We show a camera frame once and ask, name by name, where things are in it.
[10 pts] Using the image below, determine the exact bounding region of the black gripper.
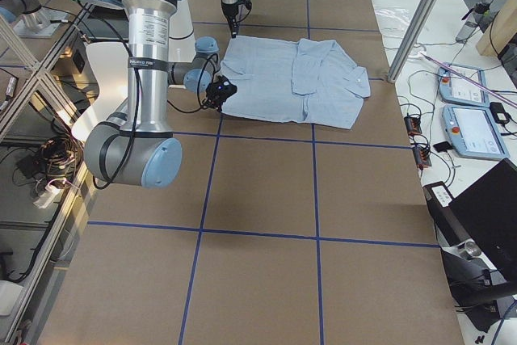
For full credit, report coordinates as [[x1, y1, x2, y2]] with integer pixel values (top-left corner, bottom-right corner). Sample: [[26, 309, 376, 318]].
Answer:
[[221, 3, 246, 37], [203, 79, 227, 112]]

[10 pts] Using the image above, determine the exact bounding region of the light blue button-up shirt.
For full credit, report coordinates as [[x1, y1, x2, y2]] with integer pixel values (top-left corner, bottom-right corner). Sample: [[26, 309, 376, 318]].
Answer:
[[221, 36, 371, 129]]

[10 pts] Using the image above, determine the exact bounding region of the white plastic chair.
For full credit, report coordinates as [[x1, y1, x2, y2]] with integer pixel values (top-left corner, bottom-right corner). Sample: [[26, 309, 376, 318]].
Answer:
[[72, 41, 128, 142]]

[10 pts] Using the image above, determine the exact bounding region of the upper blue teach pendant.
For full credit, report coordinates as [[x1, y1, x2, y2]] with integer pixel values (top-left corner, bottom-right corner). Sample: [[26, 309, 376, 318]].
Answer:
[[438, 63, 490, 107]]

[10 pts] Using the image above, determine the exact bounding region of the blue teach pendant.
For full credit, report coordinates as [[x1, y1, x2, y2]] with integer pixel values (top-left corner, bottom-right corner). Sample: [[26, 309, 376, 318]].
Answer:
[[438, 63, 490, 107], [442, 104, 510, 161]]

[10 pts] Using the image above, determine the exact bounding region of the lower blue teach pendant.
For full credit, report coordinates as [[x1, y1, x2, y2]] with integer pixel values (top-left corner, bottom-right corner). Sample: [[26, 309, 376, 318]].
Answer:
[[442, 104, 510, 161]]

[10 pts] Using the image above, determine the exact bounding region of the black monitor with label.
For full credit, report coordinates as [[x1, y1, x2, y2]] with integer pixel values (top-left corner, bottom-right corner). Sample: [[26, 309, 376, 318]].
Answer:
[[423, 158, 516, 281]]

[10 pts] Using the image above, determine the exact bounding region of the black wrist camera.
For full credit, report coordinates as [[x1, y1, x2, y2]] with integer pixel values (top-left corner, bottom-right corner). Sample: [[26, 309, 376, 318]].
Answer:
[[214, 77, 237, 99]]

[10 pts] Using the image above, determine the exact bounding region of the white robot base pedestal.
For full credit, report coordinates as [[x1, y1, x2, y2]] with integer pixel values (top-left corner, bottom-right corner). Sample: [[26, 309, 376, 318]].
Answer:
[[169, 0, 195, 62]]

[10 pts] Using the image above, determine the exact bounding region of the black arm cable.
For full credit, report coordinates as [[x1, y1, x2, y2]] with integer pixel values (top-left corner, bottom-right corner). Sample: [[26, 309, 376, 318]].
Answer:
[[90, 52, 221, 191]]

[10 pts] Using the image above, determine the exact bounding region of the bundle of floor cables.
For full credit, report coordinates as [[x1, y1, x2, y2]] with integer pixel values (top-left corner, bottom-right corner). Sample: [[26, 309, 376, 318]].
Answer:
[[15, 137, 88, 192]]

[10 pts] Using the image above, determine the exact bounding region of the grey aluminium frame post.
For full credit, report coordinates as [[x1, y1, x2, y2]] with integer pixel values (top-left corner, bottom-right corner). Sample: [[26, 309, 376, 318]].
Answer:
[[387, 0, 437, 83]]

